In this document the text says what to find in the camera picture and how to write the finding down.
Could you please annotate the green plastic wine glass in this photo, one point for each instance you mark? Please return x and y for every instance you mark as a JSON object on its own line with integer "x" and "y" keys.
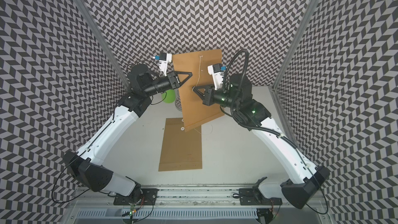
{"x": 169, "y": 96}

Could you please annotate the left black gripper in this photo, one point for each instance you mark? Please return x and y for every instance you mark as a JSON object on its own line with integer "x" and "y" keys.
{"x": 172, "y": 78}

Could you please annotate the brown kraft file bag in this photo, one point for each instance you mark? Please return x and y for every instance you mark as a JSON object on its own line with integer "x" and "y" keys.
{"x": 194, "y": 112}

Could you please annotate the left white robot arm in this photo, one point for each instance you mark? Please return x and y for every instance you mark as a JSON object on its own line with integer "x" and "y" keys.
{"x": 86, "y": 164}

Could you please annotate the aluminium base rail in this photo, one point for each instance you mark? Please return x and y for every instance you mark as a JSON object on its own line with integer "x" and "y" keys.
{"x": 194, "y": 204}

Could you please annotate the chrome wire glass rack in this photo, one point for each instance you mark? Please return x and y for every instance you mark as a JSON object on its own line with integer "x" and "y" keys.
{"x": 178, "y": 104}

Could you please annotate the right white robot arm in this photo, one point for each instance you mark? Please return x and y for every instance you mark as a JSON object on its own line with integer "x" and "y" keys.
{"x": 304, "y": 179}

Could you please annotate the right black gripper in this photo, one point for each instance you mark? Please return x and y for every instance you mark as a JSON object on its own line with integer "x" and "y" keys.
{"x": 208, "y": 97}

